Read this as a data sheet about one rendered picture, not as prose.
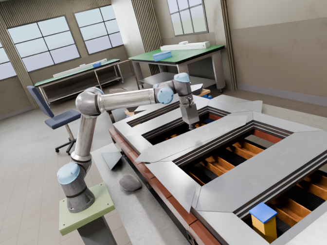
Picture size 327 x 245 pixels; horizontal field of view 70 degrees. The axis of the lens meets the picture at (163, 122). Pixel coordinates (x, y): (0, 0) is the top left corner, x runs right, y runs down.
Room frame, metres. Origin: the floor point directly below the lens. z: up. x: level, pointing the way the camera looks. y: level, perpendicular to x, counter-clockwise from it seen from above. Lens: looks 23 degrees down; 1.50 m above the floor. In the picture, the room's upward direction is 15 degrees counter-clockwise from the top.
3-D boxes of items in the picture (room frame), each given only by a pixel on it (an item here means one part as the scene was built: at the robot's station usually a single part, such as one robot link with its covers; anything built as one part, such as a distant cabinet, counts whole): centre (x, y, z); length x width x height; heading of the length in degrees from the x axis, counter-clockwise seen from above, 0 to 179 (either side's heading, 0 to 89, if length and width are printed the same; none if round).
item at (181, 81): (1.20, -0.15, 1.19); 0.09 x 0.08 x 0.11; 86
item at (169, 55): (5.36, -0.45, 0.51); 2.86 x 1.12 x 1.02; 19
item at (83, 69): (7.78, 2.20, 0.46); 2.67 x 1.01 x 0.92; 109
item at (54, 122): (3.65, 1.56, 0.57); 0.66 x 0.63 x 1.14; 103
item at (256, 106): (1.63, -0.65, 0.77); 0.45 x 0.20 x 0.04; 21
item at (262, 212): (0.54, -0.23, 0.88); 0.06 x 0.06 x 0.02; 21
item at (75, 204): (1.08, 0.56, 0.76); 0.15 x 0.15 x 0.10
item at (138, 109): (2.24, -0.09, 0.82); 0.80 x 0.40 x 0.06; 111
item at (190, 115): (1.20, -0.16, 1.03); 0.10 x 0.09 x 0.16; 105
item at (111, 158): (1.54, 0.43, 0.70); 0.39 x 0.12 x 0.04; 21
